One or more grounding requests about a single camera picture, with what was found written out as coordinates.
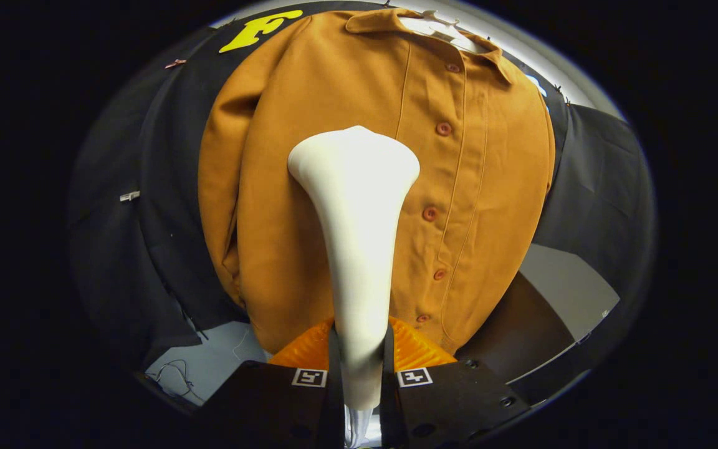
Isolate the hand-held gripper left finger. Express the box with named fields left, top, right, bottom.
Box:
left=200, top=317, right=346, bottom=449

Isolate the brown button shirt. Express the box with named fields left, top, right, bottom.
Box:
left=198, top=7, right=556, bottom=356

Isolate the white mannequin torso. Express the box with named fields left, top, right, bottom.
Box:
left=400, top=9, right=478, bottom=54

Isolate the grey cabinet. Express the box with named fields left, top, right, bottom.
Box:
left=459, top=243, right=620, bottom=403

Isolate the black backdrop cloth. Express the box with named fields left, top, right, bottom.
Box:
left=67, top=0, right=656, bottom=369

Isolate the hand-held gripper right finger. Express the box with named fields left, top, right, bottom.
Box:
left=379, top=317, right=531, bottom=449

